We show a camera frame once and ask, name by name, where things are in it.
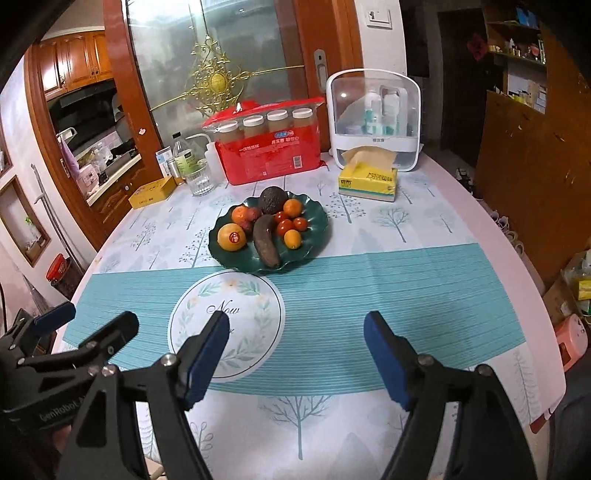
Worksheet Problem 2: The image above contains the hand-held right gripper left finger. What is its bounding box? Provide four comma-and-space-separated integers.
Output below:
58, 311, 230, 480

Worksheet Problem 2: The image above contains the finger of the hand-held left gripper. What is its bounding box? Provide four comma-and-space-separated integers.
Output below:
16, 311, 140, 377
0, 302, 77, 358

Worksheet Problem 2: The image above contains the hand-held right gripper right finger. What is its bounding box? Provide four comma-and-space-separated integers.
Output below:
363, 311, 539, 480

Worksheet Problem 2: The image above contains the dark green scalloped plate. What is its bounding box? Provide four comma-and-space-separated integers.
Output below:
208, 191, 332, 273

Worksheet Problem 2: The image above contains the large orange with red sticker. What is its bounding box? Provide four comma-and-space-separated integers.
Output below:
217, 223, 247, 252

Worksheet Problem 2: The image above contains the dark brown banana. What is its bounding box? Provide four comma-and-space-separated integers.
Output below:
252, 215, 281, 269

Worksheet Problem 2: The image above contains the wooden kitchen base cabinet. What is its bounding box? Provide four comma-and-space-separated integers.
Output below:
85, 152, 164, 222

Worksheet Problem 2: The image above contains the yellow tin box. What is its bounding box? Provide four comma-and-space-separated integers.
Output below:
128, 175, 178, 210

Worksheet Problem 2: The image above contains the dark avocado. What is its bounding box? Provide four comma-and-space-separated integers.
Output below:
259, 186, 291, 215

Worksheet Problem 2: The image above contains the clear drinking glass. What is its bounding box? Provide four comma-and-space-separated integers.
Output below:
184, 159, 217, 198

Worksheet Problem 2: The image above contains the yellow tissue box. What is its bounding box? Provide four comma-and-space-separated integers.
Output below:
338, 147, 399, 203

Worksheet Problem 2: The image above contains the green label bottle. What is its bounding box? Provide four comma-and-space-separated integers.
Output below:
172, 133, 197, 181

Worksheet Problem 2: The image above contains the pink appliance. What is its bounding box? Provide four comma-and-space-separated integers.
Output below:
551, 314, 589, 370

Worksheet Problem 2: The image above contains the white squeeze bottle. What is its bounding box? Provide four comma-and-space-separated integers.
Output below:
185, 133, 225, 181

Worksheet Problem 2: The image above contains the red bag of paper cups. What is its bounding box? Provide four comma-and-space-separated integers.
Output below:
202, 97, 326, 186

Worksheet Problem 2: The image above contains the white cosmetic storage box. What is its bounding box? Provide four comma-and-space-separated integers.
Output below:
325, 69, 422, 172

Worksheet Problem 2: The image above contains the black range hood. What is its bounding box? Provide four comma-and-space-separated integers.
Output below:
46, 78, 123, 144

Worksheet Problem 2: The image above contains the wooden glass sliding door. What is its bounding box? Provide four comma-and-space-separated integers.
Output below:
102, 0, 363, 250

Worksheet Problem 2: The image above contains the brown wooden cabinet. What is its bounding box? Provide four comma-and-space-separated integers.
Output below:
475, 28, 591, 296

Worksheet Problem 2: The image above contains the gold door ornament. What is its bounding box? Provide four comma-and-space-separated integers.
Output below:
150, 21, 305, 118

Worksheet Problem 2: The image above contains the red paper decoration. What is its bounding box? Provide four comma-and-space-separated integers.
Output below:
467, 34, 490, 61

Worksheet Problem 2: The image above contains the wooden kitchen wall cabinet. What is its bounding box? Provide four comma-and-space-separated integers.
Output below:
37, 30, 114, 100

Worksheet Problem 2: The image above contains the metal door handle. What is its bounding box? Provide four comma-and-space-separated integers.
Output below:
314, 48, 329, 93

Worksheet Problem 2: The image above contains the wooden wall shelf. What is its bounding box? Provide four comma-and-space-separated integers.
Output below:
480, 0, 550, 116

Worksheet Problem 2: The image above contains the white wall switch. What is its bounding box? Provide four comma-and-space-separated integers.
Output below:
365, 7, 393, 31

